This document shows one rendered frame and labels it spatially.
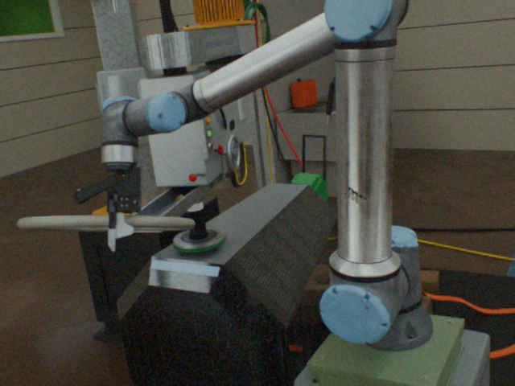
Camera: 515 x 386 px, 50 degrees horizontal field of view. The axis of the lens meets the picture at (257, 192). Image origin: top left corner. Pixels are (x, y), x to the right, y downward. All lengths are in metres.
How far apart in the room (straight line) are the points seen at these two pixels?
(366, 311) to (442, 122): 6.16
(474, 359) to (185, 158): 1.21
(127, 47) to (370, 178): 2.18
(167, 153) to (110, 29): 1.13
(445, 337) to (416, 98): 5.95
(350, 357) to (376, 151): 0.55
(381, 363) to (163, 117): 0.76
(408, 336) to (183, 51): 1.23
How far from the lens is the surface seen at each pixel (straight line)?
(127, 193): 1.39
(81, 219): 1.41
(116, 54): 3.09
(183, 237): 2.31
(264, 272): 2.27
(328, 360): 1.39
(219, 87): 1.36
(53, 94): 9.44
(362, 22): 1.02
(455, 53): 7.09
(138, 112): 1.35
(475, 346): 1.59
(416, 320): 1.41
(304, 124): 5.35
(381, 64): 1.05
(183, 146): 2.09
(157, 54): 2.04
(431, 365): 1.36
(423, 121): 7.29
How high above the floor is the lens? 1.70
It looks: 17 degrees down
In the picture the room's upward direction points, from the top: 6 degrees counter-clockwise
